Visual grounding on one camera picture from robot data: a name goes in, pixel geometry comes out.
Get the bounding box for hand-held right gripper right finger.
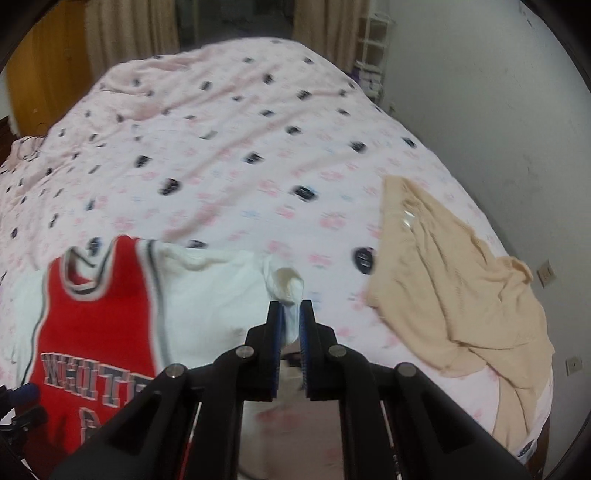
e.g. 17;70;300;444
299;299;539;480

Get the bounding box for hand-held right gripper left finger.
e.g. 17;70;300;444
48;300;286;480

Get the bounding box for beige garment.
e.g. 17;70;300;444
367;175;555;450

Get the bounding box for black cable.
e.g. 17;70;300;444
9;134;51;162

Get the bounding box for orange wooden wardrobe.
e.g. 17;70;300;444
4;0;93;134

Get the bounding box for red and white jersey shirt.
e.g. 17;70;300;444
0;234;306;462

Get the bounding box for stack of small white boxes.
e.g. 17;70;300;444
353;65;384;100

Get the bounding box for white shelf rack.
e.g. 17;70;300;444
353;11;393;102

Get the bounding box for beige curtain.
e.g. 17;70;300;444
83;0;181;79
293;0;372;70

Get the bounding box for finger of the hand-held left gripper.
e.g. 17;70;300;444
9;406;49;428
9;383;41;404

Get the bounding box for pink cat print blanket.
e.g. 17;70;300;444
0;37;555;480

